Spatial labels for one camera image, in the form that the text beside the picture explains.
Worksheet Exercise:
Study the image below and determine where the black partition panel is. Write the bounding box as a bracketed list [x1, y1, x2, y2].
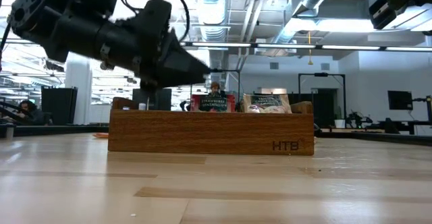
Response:
[40, 86, 79, 126]

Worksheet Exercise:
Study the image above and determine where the black rig frame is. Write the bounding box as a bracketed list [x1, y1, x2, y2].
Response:
[298, 72, 347, 130]
[209, 68, 242, 113]

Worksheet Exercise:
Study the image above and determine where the white pillar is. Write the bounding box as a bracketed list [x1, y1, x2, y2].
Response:
[64, 57, 93, 125]

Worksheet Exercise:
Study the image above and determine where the long light strip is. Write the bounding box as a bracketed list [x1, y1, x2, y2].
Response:
[0, 38, 432, 52]

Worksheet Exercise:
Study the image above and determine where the person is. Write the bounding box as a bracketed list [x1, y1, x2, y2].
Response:
[13, 99, 48, 126]
[208, 81, 227, 99]

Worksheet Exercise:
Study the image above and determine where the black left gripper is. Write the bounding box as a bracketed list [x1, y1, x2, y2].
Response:
[99, 0, 212, 90]

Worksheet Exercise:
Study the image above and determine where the green white snack packet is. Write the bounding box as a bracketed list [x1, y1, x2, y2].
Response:
[242, 93, 294, 114]

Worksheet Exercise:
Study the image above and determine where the wooden tea box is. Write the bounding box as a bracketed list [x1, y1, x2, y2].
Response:
[107, 96, 315, 157]

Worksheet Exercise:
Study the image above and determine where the small black monitor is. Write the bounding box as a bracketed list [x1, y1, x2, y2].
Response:
[387, 90, 414, 111]

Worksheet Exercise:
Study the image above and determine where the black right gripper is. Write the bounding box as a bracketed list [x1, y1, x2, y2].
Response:
[367, 0, 398, 31]

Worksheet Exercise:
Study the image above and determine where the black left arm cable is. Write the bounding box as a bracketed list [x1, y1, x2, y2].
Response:
[117, 0, 190, 43]

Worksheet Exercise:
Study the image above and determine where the small grey cylinder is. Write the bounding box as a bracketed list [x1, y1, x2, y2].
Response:
[3, 122, 16, 140]

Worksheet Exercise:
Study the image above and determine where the red tea packet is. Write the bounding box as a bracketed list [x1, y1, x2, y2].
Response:
[190, 93, 237, 113]

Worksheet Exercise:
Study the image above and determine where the black desk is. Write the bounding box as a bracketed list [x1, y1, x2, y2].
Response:
[377, 118, 432, 136]

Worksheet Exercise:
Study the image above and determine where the yellow hanging pendant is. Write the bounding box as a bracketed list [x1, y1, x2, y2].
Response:
[306, 31, 313, 66]

